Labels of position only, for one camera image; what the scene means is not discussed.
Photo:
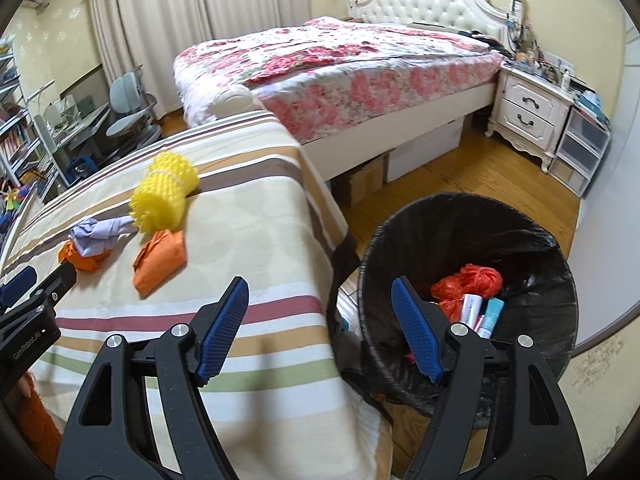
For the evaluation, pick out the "crumpled orange paper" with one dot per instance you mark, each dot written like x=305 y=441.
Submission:
x=82 y=262

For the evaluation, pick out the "blue plastic crate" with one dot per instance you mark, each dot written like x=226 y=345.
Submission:
x=82 y=167

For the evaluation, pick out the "colourful toys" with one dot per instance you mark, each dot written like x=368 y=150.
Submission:
x=12 y=202

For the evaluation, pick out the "bookshelf with books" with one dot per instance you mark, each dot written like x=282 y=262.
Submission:
x=20 y=145

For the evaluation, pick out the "blue box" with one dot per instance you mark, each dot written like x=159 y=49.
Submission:
x=590 y=102

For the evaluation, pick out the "teal tube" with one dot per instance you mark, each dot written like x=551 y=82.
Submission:
x=492 y=317

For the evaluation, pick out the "white nightstand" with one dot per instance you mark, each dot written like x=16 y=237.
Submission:
x=525 y=105

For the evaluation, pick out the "beige curtain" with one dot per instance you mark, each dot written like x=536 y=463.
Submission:
x=165 y=25

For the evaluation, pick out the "white tube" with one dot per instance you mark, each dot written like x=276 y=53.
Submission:
x=470 y=307

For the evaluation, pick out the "plastic drawer unit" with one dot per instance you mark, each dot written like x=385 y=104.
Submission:
x=580 y=145

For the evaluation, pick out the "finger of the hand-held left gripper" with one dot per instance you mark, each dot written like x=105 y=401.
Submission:
x=17 y=281
x=56 y=282

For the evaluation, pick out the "white wardrobe door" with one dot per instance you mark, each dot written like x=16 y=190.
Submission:
x=615 y=235

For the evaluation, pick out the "grey-blue desk chair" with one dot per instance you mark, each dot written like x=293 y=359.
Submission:
x=122 y=90
x=122 y=127

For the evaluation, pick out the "white bed with tufted headboard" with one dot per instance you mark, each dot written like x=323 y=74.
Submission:
x=425 y=0

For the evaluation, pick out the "purple cloth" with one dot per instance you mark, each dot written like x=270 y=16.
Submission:
x=92 y=237

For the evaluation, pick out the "black trash bin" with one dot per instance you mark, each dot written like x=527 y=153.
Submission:
x=450 y=230

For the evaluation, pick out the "striped bed sheet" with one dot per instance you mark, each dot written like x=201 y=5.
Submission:
x=260 y=240

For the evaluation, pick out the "person's left hand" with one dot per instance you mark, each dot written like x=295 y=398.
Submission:
x=23 y=390

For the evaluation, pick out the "red plastic bag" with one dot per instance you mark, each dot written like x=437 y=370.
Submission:
x=446 y=294

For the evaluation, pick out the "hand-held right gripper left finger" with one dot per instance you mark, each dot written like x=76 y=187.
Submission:
x=222 y=332

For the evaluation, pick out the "group of small bottles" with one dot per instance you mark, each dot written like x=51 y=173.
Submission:
x=522 y=55

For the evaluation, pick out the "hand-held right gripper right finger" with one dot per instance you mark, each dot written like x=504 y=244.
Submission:
x=417 y=330

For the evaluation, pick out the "cardboard box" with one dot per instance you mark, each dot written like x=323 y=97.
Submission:
x=362 y=180

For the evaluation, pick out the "red-orange mesh bag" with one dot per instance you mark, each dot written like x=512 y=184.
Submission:
x=481 y=278

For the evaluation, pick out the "white storage box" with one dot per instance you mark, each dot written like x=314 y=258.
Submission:
x=425 y=152

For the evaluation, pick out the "dark cloth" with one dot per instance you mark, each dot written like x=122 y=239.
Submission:
x=487 y=40

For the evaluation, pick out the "grey desk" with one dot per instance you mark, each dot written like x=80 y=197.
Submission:
x=85 y=120

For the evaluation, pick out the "orange folded cloth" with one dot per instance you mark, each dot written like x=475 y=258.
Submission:
x=160 y=265

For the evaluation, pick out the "floral bedspread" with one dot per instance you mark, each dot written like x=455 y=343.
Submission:
x=375 y=85

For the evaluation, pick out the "yellow spiky foam roll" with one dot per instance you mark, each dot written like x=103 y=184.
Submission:
x=160 y=200

